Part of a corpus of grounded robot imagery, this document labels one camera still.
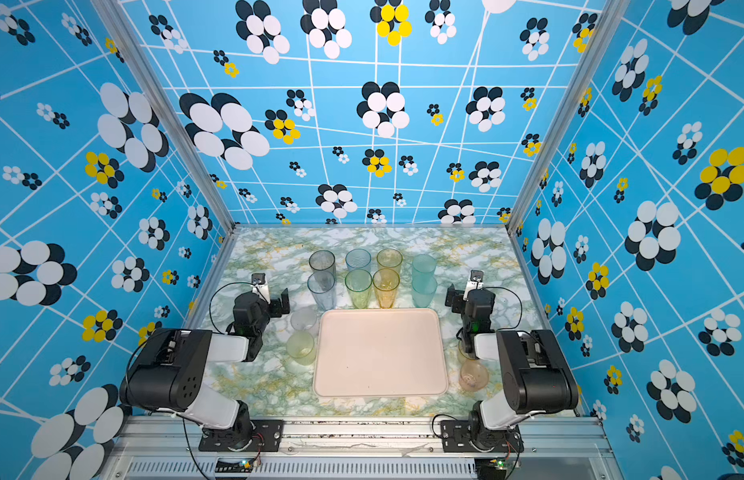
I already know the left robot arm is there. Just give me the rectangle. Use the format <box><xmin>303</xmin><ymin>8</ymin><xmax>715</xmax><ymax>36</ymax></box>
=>
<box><xmin>120</xmin><ymin>289</ymin><xmax>291</xmax><ymax>453</ymax></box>

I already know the tall teal tumbler rear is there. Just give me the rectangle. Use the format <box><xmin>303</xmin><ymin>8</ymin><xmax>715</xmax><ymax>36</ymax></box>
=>
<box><xmin>412</xmin><ymin>254</ymin><xmax>437</xmax><ymax>280</ymax></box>

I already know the tall light blue faceted tumbler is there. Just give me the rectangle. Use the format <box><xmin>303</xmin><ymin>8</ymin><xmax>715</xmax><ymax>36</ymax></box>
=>
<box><xmin>307</xmin><ymin>271</ymin><xmax>337</xmax><ymax>311</ymax></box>

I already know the tall grey tumbler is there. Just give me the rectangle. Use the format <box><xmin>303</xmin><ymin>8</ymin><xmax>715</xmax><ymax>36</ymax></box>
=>
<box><xmin>309</xmin><ymin>250</ymin><xmax>336</xmax><ymax>284</ymax></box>

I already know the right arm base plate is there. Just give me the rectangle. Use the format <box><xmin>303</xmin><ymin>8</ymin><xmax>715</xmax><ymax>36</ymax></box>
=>
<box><xmin>436</xmin><ymin>419</ymin><xmax>524</xmax><ymax>455</ymax></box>

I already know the tall frosted blue tumbler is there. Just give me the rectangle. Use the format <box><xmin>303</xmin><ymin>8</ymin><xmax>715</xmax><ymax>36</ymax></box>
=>
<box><xmin>345</xmin><ymin>248</ymin><xmax>372</xmax><ymax>273</ymax></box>

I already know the short green cup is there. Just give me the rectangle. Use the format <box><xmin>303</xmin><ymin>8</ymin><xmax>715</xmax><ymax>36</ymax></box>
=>
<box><xmin>286</xmin><ymin>330</ymin><xmax>316</xmax><ymax>366</ymax></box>

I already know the tall green tumbler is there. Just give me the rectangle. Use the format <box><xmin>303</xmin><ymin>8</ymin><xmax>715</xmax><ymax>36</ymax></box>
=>
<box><xmin>345</xmin><ymin>269</ymin><xmax>372</xmax><ymax>309</ymax></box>

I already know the short pink textured cup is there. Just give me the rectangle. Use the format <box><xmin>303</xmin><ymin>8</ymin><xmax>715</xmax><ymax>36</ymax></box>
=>
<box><xmin>459</xmin><ymin>360</ymin><xmax>490</xmax><ymax>392</ymax></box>

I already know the tall teal tumbler front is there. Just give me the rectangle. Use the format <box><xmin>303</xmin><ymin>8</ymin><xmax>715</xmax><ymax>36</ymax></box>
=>
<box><xmin>412</xmin><ymin>275</ymin><xmax>438</xmax><ymax>308</ymax></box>

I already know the tall yellow-olive tumbler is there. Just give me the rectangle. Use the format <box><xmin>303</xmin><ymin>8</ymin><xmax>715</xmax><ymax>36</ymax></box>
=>
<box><xmin>376</xmin><ymin>248</ymin><xmax>404</xmax><ymax>275</ymax></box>

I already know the short yellow cup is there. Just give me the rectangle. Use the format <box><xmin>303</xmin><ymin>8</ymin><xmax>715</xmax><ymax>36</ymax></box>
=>
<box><xmin>457</xmin><ymin>340</ymin><xmax>473</xmax><ymax>363</ymax></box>

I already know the aluminium front rail frame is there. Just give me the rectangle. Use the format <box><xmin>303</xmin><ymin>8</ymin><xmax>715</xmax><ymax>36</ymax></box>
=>
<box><xmin>101</xmin><ymin>416</ymin><xmax>623</xmax><ymax>479</ymax></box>

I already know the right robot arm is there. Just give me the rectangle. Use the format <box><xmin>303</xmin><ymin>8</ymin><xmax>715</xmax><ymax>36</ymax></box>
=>
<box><xmin>445</xmin><ymin>285</ymin><xmax>579</xmax><ymax>453</ymax></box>

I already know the small green circuit board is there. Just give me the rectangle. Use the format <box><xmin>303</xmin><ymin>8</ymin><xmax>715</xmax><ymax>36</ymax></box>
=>
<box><xmin>215</xmin><ymin>458</ymin><xmax>259</xmax><ymax>474</ymax></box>

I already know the tall amber tumbler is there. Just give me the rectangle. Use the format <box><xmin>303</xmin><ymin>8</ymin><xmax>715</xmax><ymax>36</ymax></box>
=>
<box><xmin>372</xmin><ymin>268</ymin><xmax>400</xmax><ymax>309</ymax></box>

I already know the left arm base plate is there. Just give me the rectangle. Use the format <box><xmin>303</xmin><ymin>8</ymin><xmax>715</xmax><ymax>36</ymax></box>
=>
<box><xmin>199</xmin><ymin>420</ymin><xmax>285</xmax><ymax>453</ymax></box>

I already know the tall teal tumbler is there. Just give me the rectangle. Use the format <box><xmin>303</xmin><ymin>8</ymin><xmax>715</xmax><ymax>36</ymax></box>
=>
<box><xmin>412</xmin><ymin>275</ymin><xmax>438</xmax><ymax>308</ymax></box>
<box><xmin>412</xmin><ymin>254</ymin><xmax>437</xmax><ymax>280</ymax></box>

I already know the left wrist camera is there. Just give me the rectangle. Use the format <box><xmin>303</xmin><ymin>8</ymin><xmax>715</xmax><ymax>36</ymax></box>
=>
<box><xmin>251</xmin><ymin>273</ymin><xmax>271</xmax><ymax>303</ymax></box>

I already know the short clear frosted cup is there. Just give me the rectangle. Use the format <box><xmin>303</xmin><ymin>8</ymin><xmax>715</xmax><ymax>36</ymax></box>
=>
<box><xmin>290</xmin><ymin>305</ymin><xmax>319</xmax><ymax>334</ymax></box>

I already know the beige plastic tray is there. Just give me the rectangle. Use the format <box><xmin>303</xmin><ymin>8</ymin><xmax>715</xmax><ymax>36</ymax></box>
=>
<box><xmin>313</xmin><ymin>308</ymin><xmax>449</xmax><ymax>398</ymax></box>

